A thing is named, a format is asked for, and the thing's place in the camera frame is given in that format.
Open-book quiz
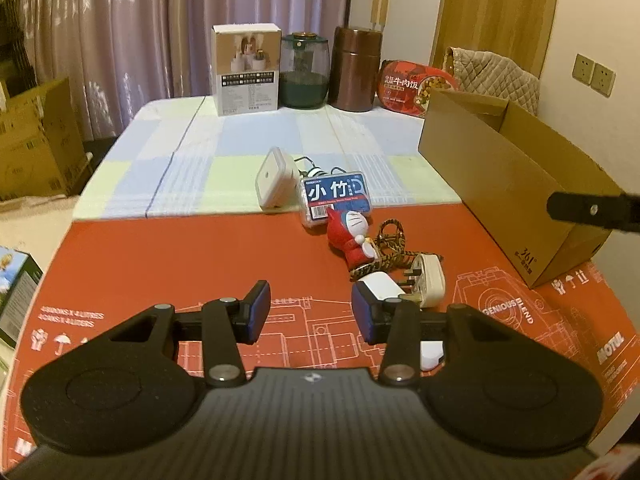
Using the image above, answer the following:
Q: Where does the white three-pin plug adapter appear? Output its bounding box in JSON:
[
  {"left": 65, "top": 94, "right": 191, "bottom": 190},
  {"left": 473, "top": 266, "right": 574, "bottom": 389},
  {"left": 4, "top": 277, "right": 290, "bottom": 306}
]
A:
[{"left": 400, "top": 253, "right": 446, "bottom": 309}]

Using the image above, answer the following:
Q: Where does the green glass jar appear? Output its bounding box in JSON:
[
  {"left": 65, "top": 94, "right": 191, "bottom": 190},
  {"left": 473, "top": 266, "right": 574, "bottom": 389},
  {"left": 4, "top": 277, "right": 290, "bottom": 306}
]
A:
[{"left": 279, "top": 32, "right": 331, "bottom": 109}]

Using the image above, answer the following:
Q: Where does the white charger block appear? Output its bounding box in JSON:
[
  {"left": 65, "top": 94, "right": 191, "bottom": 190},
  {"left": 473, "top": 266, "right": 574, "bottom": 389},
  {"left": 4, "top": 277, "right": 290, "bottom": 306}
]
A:
[{"left": 357, "top": 272, "right": 408, "bottom": 306}]

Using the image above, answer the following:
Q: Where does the white square night light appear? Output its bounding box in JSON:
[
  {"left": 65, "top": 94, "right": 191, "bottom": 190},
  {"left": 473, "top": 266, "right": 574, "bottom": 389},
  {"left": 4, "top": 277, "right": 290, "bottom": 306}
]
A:
[{"left": 256, "top": 146, "right": 297, "bottom": 213}]

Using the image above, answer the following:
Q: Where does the red instant meal box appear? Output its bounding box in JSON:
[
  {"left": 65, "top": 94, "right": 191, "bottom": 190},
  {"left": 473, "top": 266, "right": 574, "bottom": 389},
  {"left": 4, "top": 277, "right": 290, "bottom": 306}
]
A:
[{"left": 375, "top": 59, "right": 460, "bottom": 118}]

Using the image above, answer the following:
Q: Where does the wooden door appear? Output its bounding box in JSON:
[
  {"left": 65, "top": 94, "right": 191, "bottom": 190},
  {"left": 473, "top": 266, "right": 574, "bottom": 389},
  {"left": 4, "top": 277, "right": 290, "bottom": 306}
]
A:
[{"left": 430, "top": 0, "right": 562, "bottom": 81}]

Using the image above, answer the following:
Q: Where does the red cat figurine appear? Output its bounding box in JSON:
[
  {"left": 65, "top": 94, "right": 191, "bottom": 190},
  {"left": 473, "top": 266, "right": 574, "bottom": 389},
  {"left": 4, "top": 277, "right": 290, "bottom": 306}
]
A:
[{"left": 327, "top": 208, "right": 378, "bottom": 272}]

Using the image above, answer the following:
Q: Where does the blue label clear plastic box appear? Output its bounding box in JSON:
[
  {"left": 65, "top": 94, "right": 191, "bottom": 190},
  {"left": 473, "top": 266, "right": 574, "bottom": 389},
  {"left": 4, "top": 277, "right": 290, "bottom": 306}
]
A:
[{"left": 299, "top": 172, "right": 373, "bottom": 231}]

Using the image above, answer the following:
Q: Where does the red printed mat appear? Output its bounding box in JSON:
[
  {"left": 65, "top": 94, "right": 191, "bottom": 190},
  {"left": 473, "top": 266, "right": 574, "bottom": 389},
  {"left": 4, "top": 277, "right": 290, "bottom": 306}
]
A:
[{"left": 10, "top": 199, "right": 633, "bottom": 461}]

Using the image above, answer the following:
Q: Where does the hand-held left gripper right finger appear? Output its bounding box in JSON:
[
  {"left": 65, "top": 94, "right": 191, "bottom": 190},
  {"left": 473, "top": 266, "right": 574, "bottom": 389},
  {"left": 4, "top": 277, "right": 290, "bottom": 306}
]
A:
[{"left": 351, "top": 281, "right": 531, "bottom": 388}]

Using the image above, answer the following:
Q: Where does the white product carton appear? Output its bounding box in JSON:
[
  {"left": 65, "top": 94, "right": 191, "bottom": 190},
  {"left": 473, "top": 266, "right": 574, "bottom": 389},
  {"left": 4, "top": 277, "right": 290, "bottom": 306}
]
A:
[{"left": 210, "top": 23, "right": 281, "bottom": 117}]

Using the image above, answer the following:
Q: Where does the red white packet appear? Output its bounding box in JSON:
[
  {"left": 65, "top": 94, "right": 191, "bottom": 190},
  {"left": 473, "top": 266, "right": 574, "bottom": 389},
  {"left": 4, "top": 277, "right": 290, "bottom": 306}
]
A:
[{"left": 592, "top": 442, "right": 640, "bottom": 480}]

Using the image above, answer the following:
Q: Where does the beige wall socket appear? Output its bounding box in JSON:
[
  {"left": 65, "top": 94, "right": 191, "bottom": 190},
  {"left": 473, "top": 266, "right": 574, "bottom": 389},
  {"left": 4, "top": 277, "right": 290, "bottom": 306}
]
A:
[
  {"left": 591, "top": 62, "right": 617, "bottom": 97},
  {"left": 572, "top": 53, "right": 596, "bottom": 83}
]

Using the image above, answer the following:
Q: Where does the pink pleated curtain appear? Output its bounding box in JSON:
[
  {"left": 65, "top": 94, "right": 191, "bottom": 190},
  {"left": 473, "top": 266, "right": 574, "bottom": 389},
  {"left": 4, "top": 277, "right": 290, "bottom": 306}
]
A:
[{"left": 15, "top": 0, "right": 356, "bottom": 143}]

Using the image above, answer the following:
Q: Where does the brown braided cable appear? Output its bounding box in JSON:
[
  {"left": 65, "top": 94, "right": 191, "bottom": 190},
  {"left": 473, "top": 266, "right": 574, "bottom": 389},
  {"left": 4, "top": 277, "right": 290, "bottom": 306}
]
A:
[{"left": 350, "top": 219, "right": 443, "bottom": 281}]

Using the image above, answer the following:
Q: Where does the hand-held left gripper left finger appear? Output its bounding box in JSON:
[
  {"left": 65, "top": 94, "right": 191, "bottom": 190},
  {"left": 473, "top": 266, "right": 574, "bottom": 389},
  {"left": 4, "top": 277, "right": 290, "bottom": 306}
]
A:
[{"left": 95, "top": 280, "right": 273, "bottom": 388}]

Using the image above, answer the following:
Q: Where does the pastel checked tablecloth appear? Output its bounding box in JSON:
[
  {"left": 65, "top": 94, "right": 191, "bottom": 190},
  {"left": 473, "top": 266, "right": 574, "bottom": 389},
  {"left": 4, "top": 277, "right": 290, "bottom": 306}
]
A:
[{"left": 74, "top": 94, "right": 463, "bottom": 221}]

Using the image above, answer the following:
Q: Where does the beige quilted chair cover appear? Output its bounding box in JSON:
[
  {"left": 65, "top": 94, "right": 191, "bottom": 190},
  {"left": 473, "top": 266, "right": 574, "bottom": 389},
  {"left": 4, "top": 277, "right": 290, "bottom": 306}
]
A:
[{"left": 442, "top": 46, "right": 542, "bottom": 116}]

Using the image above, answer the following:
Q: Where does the brown cardboard box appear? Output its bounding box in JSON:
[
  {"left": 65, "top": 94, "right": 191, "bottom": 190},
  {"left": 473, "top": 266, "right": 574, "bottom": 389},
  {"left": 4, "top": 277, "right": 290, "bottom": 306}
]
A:
[{"left": 417, "top": 89, "right": 633, "bottom": 290}]

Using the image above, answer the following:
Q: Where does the green blue printed carton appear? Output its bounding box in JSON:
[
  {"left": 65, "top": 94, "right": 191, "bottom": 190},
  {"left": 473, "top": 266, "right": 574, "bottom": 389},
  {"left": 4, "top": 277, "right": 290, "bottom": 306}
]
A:
[{"left": 0, "top": 246, "right": 43, "bottom": 348}]

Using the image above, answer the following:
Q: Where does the brown metal canister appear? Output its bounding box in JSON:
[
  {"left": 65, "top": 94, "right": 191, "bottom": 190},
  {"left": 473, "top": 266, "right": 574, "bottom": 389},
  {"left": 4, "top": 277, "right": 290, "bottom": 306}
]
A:
[{"left": 327, "top": 25, "right": 383, "bottom": 112}]

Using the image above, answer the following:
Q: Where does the small white plastic object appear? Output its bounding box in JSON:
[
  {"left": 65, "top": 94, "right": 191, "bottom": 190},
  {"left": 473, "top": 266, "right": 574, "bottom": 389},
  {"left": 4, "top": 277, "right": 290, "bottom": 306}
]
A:
[{"left": 420, "top": 341, "right": 446, "bottom": 372}]

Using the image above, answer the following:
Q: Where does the large cardboard shipping carton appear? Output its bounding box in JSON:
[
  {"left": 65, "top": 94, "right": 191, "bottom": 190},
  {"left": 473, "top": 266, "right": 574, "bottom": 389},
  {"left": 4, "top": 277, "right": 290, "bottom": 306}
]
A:
[{"left": 0, "top": 77, "right": 91, "bottom": 201}]

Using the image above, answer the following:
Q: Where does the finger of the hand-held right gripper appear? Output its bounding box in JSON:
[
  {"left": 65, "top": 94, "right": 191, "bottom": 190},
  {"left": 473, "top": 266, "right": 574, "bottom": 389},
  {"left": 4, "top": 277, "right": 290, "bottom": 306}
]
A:
[{"left": 546, "top": 187, "right": 640, "bottom": 235}]

